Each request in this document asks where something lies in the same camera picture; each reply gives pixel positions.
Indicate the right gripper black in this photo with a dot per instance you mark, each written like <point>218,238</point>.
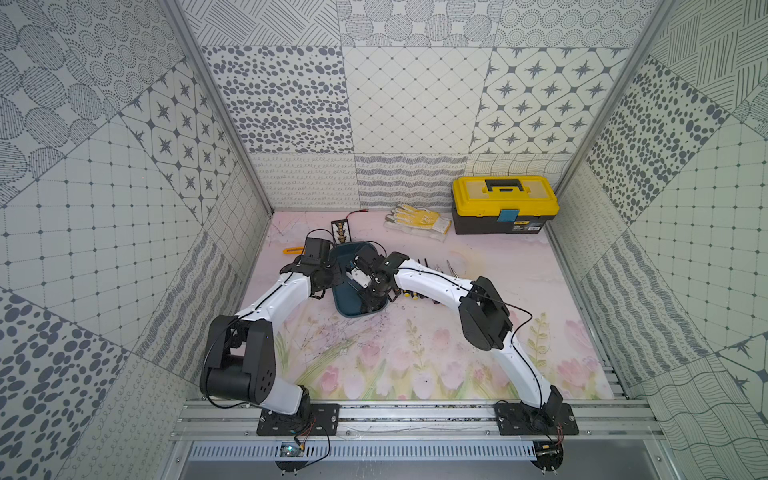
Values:
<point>368,300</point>

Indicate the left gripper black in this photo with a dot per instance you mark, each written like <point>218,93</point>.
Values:
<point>324,274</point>

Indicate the teal plastic storage tray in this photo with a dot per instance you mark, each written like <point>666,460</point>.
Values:
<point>347,300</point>

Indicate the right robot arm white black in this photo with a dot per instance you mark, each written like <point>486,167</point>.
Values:
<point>485,318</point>

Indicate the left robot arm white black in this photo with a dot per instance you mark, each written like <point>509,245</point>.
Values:
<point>240,361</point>

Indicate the orange utility knife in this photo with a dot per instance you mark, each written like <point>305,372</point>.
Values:
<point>292,250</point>

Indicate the yellow work gloves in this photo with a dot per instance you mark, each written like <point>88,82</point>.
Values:
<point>418,221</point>

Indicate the yellow black toolbox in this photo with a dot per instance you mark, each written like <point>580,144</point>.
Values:
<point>502,204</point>

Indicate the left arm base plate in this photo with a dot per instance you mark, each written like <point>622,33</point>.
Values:
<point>313,419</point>

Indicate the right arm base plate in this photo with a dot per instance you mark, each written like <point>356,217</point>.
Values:
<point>519,419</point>

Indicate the aluminium rail frame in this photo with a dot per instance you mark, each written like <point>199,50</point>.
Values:
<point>420,420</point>

